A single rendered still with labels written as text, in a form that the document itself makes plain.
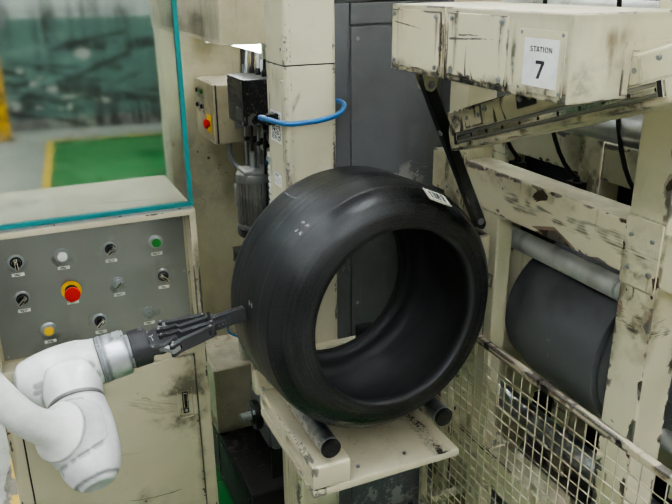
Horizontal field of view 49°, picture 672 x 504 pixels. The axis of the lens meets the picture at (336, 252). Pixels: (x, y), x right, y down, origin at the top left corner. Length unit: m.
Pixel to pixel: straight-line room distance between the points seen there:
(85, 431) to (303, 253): 0.50
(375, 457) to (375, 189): 0.64
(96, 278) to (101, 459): 0.79
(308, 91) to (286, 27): 0.15
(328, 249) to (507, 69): 0.47
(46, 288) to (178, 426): 0.56
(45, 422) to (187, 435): 0.99
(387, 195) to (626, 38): 0.51
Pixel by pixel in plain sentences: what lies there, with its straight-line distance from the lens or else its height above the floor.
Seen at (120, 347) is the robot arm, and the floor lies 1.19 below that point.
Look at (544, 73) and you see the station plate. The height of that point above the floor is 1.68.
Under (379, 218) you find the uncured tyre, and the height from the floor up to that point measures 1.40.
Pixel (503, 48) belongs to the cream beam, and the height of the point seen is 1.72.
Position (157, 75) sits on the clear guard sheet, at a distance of 1.92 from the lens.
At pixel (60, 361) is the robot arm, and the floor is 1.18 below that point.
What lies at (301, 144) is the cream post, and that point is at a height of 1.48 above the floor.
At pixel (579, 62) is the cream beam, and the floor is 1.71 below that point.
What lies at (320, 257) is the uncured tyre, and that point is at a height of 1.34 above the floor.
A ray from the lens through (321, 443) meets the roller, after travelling 1.60.
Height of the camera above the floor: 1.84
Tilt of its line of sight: 21 degrees down
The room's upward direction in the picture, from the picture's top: 1 degrees counter-clockwise
